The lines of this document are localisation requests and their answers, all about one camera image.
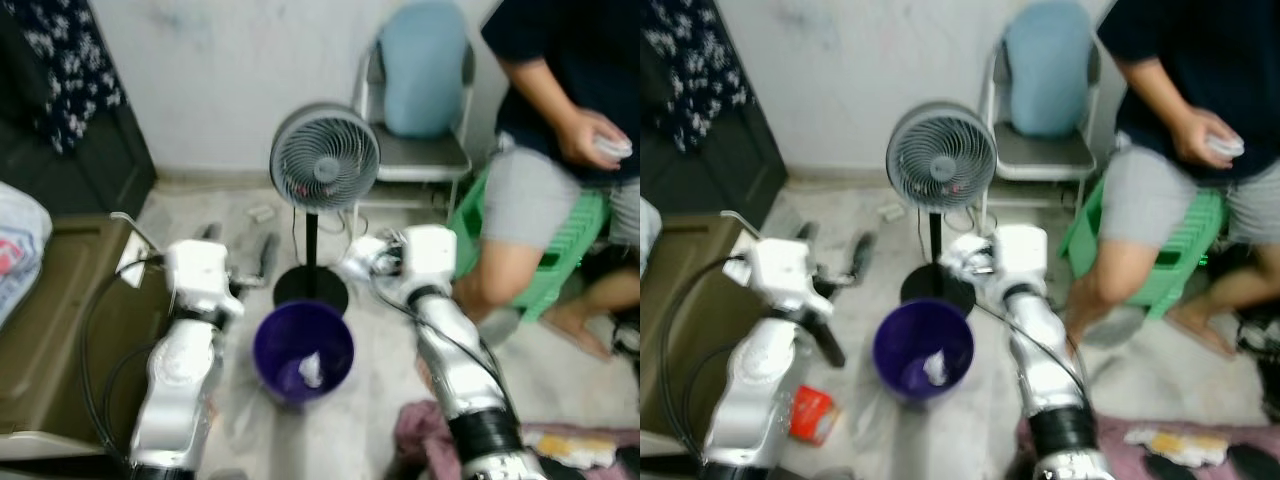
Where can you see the olive brown cabinet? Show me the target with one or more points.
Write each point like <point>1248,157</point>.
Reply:
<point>60,330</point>
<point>650,330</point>

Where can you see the white paper card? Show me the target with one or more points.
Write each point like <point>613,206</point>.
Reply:
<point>135,265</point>

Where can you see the purple plastic waste bin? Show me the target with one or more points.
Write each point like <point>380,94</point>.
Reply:
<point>905,345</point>
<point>285,340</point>

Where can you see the green plastic stool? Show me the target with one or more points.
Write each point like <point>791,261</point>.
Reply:
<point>1180,250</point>
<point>565,250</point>

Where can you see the small white floor scrap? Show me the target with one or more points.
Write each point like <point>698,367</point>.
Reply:
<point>262,213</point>
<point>892,212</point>

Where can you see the dark floral cloth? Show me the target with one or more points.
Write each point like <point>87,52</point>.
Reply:
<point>70,60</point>
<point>700,70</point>

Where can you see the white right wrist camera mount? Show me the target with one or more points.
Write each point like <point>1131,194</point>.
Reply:
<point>430,255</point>
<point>1020,255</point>

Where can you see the black wooden cabinet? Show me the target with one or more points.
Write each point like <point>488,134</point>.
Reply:
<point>740,170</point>
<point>100,170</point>

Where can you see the person's right forearm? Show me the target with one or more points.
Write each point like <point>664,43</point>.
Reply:
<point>1155,95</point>
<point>540,100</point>

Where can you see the red snack packet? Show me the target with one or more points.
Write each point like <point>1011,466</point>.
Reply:
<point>812,415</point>

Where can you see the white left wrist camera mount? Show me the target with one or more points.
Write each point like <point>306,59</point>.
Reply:
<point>200,270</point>
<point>785,270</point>

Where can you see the purple cartoon print blanket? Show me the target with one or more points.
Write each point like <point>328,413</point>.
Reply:
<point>430,440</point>
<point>1200,450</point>

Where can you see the grey metal folding chair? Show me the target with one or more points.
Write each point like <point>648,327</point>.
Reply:
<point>1040,155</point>
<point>420,155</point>

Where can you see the grey pedestal fan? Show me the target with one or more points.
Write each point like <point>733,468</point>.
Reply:
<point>940,160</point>
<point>325,160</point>

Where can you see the light blue cushion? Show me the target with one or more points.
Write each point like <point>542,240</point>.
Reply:
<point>1048,70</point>
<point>422,70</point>

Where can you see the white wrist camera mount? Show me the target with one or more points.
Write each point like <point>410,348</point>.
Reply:
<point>785,270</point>
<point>1020,255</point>
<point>200,270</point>
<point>430,255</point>

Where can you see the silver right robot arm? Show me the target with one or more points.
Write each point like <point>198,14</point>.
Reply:
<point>455,360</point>
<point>1050,350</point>

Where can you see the grey slipper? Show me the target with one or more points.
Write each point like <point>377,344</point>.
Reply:
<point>1115,328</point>
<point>500,325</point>

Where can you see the person in grey shorts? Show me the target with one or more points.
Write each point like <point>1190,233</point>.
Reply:
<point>1150,200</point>
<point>530,200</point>

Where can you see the white handheld phone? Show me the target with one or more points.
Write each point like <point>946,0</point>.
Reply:
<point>1225,146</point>
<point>613,148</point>

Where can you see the pale denim garment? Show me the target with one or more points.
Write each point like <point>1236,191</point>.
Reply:
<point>20,250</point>

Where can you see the person's right hand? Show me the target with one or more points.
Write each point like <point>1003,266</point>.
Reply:
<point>1195,135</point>
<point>580,135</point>

